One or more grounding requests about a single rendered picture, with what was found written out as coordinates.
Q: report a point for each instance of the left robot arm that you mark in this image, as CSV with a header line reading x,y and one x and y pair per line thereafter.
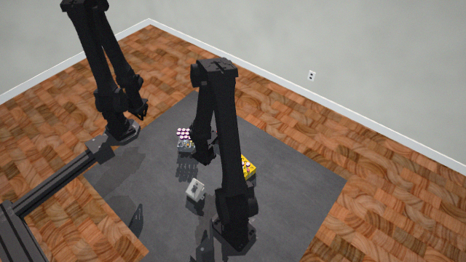
x,y
94,37

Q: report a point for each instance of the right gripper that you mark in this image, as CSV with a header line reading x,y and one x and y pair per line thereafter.
x,y
203,157

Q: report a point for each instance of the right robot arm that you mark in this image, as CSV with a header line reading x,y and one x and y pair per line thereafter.
x,y
236,199

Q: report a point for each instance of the yellow tube rack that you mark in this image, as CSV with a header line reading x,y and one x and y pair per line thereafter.
x,y
252,168

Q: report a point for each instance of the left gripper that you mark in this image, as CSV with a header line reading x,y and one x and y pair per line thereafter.
x,y
139,106

